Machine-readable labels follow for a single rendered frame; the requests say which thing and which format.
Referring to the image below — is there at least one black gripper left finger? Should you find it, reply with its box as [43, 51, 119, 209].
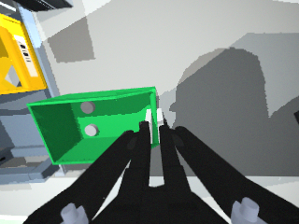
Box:
[22, 109, 152, 224]

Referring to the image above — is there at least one green bin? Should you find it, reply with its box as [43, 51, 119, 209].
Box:
[27, 87, 159, 165]

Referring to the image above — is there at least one yellow open bin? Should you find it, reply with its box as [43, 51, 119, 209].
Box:
[0, 14, 48, 94]

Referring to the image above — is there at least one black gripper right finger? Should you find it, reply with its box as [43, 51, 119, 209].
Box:
[157, 108, 299, 224]

